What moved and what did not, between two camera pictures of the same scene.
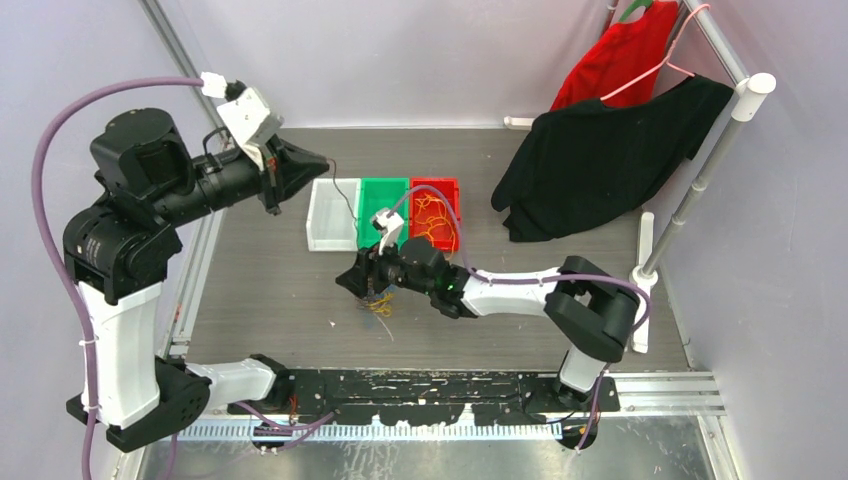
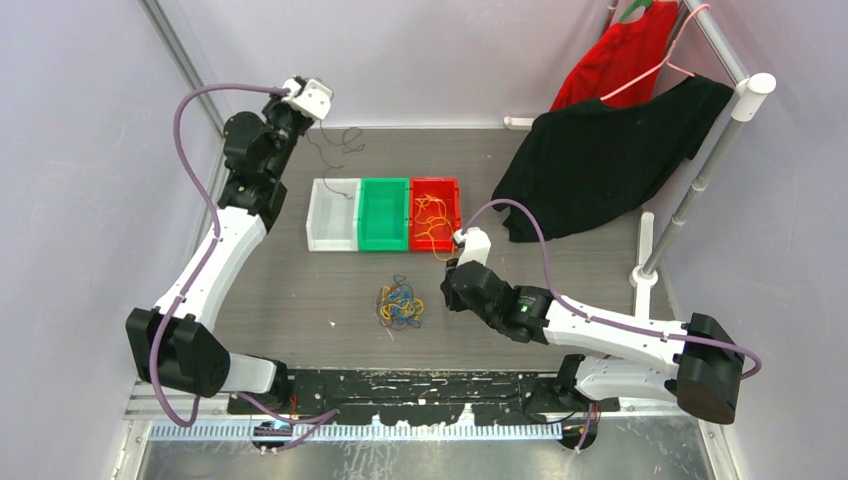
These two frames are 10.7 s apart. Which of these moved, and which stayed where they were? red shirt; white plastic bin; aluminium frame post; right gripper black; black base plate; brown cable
Moved: brown cable; right gripper black
Stayed: black base plate; red shirt; aluminium frame post; white plastic bin
